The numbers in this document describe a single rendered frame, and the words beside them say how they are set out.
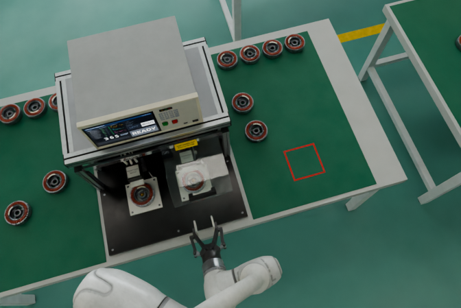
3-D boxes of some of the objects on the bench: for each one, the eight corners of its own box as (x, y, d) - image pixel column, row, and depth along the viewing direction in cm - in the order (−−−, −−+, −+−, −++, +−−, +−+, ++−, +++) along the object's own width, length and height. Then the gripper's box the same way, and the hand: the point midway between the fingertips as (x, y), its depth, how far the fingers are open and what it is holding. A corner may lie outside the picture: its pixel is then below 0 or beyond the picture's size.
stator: (246, 118, 195) (246, 114, 192) (228, 108, 197) (227, 105, 194) (256, 101, 199) (257, 97, 195) (238, 92, 201) (238, 88, 198)
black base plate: (247, 216, 175) (247, 215, 173) (110, 256, 169) (108, 255, 167) (221, 127, 193) (221, 125, 191) (96, 160, 188) (95, 159, 186)
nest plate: (162, 207, 175) (162, 206, 174) (130, 216, 174) (129, 215, 173) (156, 177, 181) (156, 176, 180) (125, 185, 180) (125, 184, 179)
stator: (156, 205, 175) (155, 203, 171) (132, 209, 174) (129, 208, 171) (154, 182, 179) (152, 180, 176) (130, 186, 178) (128, 184, 175)
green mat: (106, 262, 168) (106, 261, 168) (-34, 302, 163) (-35, 302, 163) (81, 86, 205) (81, 86, 205) (-34, 114, 200) (-34, 114, 200)
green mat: (376, 184, 179) (376, 184, 179) (253, 219, 174) (253, 219, 174) (306, 31, 217) (306, 30, 216) (203, 56, 211) (203, 56, 211)
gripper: (190, 276, 149) (182, 231, 168) (239, 262, 151) (226, 219, 170) (185, 265, 145) (179, 220, 164) (235, 250, 147) (223, 208, 165)
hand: (204, 224), depth 164 cm, fingers open, 7 cm apart
